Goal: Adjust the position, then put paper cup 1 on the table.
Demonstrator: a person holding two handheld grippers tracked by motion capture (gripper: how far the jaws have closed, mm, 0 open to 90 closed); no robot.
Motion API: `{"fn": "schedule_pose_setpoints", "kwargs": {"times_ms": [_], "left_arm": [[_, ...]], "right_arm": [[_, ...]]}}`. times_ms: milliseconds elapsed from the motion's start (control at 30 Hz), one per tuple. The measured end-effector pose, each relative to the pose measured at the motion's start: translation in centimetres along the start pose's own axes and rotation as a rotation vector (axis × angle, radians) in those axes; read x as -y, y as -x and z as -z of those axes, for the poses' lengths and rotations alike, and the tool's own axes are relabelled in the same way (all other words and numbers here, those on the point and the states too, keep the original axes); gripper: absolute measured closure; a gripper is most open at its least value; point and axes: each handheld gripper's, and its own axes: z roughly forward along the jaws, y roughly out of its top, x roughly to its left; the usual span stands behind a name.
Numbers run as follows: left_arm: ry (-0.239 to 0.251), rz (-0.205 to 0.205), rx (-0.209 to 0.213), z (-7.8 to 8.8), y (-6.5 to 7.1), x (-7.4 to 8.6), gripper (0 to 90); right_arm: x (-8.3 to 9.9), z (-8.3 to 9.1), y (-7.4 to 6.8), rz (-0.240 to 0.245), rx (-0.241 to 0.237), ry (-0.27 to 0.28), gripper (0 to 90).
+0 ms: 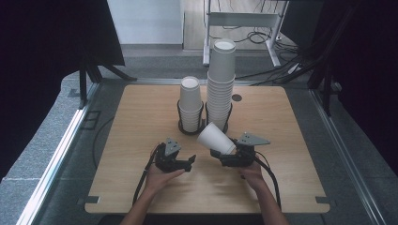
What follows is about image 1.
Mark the short stack of paper cups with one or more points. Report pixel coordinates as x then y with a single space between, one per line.
190 103

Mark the white paper cup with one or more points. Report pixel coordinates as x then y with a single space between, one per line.
216 139

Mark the tall stack of paper cups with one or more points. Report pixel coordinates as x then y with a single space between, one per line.
220 90

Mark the white metal desk frame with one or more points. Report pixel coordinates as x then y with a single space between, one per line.
241 19

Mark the black curtain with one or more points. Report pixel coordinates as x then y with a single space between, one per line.
40 62
366 78

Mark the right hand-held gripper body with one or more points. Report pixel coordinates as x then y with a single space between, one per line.
244 157

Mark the aluminium floor rail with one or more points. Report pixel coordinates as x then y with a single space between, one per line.
156 81
347 156
53 162

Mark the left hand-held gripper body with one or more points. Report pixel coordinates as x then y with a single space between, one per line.
165 164

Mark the white power strip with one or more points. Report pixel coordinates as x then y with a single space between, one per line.
294 68

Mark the black metal stand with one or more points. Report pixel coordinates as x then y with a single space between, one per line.
83 84
327 87

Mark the person's right hand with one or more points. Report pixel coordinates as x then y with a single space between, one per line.
253 176

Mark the person's left hand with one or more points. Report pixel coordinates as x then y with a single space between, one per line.
158 181

